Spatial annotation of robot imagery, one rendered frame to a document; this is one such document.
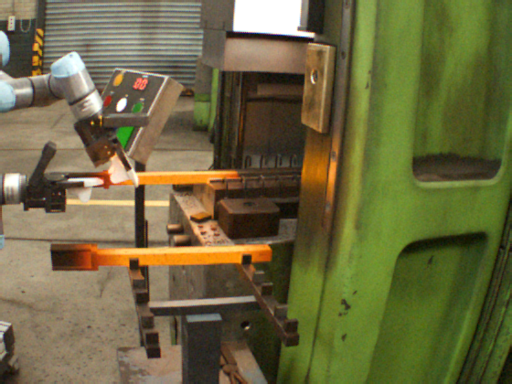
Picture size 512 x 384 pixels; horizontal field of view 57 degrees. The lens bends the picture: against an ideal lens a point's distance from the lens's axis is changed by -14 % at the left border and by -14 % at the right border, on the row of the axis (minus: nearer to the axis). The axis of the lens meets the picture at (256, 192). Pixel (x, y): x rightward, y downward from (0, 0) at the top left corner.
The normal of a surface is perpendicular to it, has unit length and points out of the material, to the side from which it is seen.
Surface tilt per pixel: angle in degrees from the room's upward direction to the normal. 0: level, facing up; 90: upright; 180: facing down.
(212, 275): 90
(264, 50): 90
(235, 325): 90
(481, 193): 90
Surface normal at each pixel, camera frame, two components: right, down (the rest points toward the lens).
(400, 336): 0.34, 0.32
